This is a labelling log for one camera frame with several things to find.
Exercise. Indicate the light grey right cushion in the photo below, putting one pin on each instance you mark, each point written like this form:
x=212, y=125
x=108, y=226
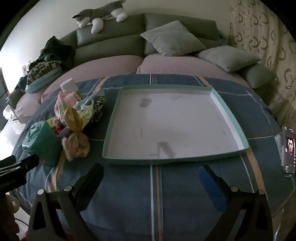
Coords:
x=228, y=58

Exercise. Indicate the leopard print fabric band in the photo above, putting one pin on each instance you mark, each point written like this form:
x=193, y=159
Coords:
x=98, y=108

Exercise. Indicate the smartphone with lit screen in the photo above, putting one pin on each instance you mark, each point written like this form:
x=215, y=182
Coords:
x=288, y=161

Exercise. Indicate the shallow green white tray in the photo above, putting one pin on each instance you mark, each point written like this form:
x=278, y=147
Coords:
x=158, y=124

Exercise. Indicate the red pink small plush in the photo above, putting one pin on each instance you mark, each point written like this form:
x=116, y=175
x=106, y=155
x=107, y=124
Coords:
x=58, y=128

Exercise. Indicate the teal tissue pack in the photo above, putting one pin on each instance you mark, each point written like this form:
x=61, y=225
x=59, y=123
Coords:
x=42, y=141

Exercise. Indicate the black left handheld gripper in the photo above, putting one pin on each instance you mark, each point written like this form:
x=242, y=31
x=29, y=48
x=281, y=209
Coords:
x=14, y=176

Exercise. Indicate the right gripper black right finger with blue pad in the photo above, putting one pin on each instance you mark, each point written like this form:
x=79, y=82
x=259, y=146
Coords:
x=230, y=200

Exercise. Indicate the light green fabric item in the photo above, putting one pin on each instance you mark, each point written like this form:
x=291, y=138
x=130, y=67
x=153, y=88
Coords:
x=85, y=110

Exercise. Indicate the pile of dark clothes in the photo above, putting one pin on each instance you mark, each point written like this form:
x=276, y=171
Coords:
x=55, y=58

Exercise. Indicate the patterned beige curtain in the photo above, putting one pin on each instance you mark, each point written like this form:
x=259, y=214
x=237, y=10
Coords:
x=256, y=28

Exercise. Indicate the light grey middle cushion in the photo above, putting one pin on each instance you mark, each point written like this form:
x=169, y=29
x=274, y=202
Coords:
x=173, y=39

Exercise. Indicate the yellow orange round soft item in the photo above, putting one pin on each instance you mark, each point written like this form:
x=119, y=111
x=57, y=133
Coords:
x=72, y=119

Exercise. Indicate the grey green sofa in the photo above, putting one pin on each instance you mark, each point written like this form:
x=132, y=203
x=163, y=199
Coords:
x=124, y=38

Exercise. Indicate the pink white zigzag cloth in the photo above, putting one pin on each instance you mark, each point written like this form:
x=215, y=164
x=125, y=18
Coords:
x=66, y=98

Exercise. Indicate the pink sofa seat cover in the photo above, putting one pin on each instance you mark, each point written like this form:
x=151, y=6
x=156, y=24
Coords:
x=121, y=65

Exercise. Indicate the grey husky plush toy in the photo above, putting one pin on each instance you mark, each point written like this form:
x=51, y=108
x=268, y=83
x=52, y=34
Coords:
x=97, y=16

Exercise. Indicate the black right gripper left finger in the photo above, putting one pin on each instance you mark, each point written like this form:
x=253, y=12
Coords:
x=45, y=223

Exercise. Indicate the light grey cushion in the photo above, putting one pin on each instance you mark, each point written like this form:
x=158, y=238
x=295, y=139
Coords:
x=173, y=39
x=228, y=58

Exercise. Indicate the white capped green bottle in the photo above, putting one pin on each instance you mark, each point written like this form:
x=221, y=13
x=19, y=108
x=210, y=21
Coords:
x=70, y=86

